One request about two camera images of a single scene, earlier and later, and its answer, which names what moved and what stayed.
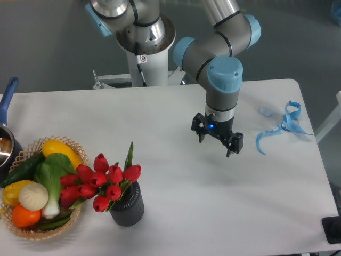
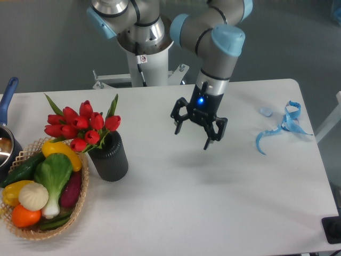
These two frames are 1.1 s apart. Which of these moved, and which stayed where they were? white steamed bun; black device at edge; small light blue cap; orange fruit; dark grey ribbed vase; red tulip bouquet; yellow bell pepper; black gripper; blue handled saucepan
Moved: red tulip bouquet; dark grey ribbed vase; black gripper
Stayed: white steamed bun; yellow bell pepper; black device at edge; small light blue cap; blue handled saucepan; orange fruit
